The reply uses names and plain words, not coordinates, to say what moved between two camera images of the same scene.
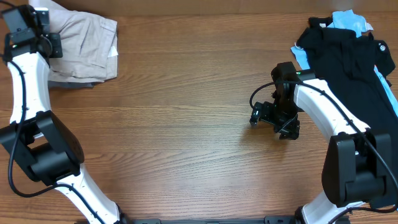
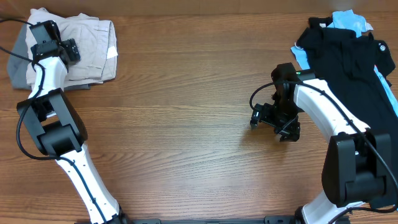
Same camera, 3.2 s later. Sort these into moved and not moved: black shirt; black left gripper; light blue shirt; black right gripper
Moved: black left gripper
Not moved: black shirt; black right gripper; light blue shirt
